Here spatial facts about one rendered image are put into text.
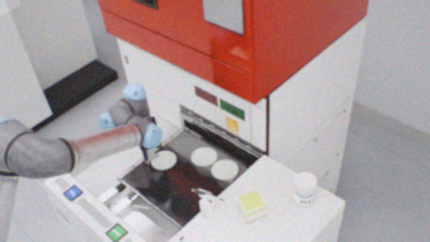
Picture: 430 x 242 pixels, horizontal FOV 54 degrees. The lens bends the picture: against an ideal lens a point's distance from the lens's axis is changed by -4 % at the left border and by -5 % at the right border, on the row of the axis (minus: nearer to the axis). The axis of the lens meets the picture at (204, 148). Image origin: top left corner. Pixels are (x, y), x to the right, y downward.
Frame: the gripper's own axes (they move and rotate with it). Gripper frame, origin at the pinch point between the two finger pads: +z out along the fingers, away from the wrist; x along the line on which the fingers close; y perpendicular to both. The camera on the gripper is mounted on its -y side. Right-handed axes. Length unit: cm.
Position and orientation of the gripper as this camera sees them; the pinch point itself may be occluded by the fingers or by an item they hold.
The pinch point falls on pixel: (146, 161)
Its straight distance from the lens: 170.7
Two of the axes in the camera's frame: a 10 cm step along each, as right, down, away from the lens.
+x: -2.8, -6.6, 7.0
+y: 9.6, -2.6, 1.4
